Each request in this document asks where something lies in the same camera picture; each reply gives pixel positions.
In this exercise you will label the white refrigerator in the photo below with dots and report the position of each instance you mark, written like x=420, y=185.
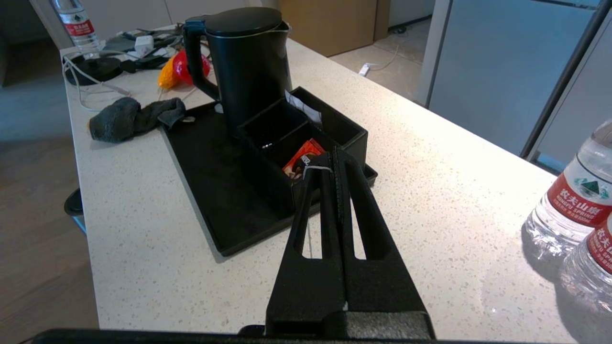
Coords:
x=502, y=62

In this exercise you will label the black electric kettle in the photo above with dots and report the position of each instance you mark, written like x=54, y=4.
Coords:
x=253, y=71

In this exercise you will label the black compartment organizer box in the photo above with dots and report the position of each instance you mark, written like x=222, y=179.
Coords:
x=344, y=136

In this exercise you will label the black serving tray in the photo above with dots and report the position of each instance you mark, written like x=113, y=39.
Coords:
x=215, y=191

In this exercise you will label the white power adapter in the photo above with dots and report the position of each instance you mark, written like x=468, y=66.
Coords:
x=144, y=44

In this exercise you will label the grey and orange towel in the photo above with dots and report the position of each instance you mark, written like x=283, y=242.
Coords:
x=124, y=119

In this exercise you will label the white floor power strip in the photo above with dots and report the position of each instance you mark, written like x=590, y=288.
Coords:
x=364, y=69

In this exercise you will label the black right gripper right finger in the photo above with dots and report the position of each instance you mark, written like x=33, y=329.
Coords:
x=382, y=286

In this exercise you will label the black chair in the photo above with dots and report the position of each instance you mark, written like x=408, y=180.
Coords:
x=74, y=208

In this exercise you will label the water bottle red label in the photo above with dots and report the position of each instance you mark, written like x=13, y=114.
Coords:
x=593, y=267
x=573, y=200
x=79, y=26

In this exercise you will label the black round pad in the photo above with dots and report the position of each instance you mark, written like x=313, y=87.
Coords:
x=95, y=69

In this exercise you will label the small red packet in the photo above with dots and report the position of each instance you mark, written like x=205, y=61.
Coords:
x=303, y=155

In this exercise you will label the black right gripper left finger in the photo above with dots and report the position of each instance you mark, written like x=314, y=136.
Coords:
x=306, y=286

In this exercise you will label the red toy round fruit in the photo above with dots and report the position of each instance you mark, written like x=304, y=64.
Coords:
x=184, y=69

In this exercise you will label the orange toy corn cob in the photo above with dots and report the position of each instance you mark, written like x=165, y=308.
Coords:
x=167, y=76

